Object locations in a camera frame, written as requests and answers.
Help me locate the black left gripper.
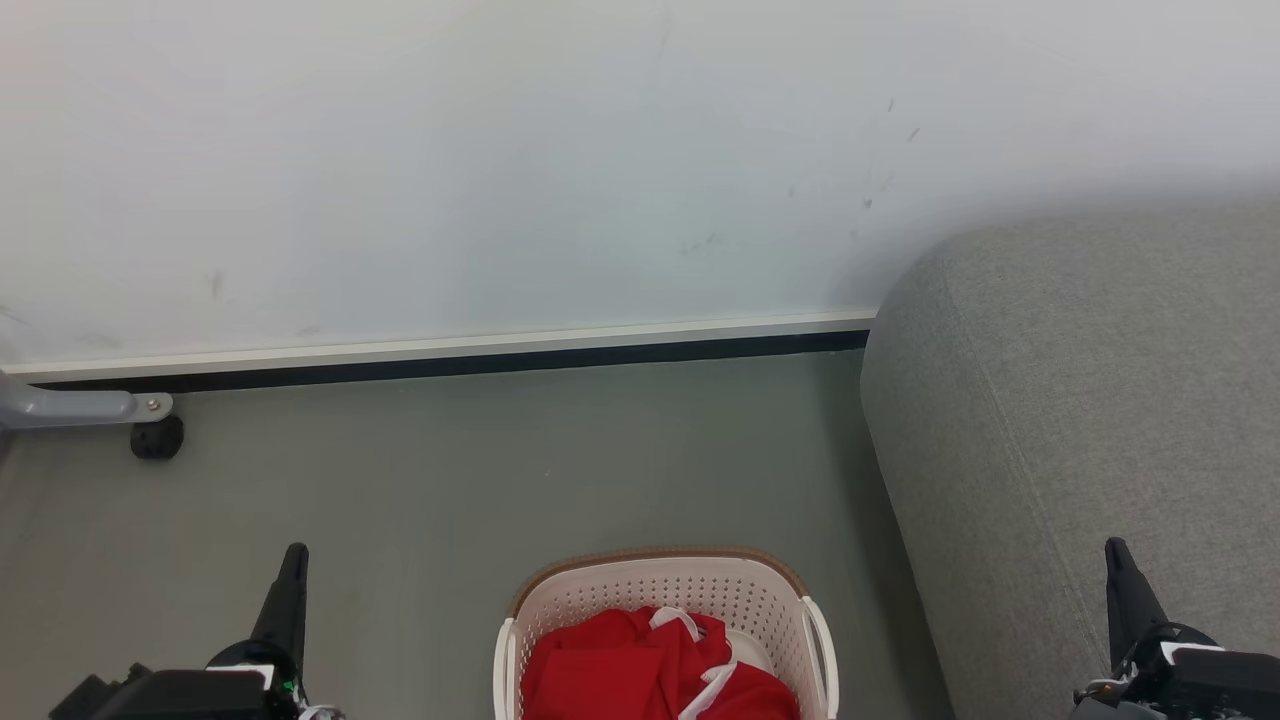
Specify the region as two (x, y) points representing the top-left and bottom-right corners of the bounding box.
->
(205, 543), (310, 720)

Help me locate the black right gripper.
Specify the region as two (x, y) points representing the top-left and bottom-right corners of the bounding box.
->
(1076, 537), (1223, 713)

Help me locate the grey fabric sofa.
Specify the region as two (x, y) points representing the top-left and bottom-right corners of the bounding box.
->
(860, 203), (1280, 720)

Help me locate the black caster wheel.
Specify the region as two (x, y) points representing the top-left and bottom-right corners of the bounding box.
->
(130, 415), (185, 461)

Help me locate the white and black baseboard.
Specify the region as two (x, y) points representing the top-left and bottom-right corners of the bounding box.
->
(0, 311), (879, 393)

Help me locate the cream perforated laundry basket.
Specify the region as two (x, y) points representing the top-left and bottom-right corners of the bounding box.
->
(493, 546), (839, 720)

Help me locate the grey metal frame leg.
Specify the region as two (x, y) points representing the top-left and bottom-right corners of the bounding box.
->
(0, 368), (174, 433)

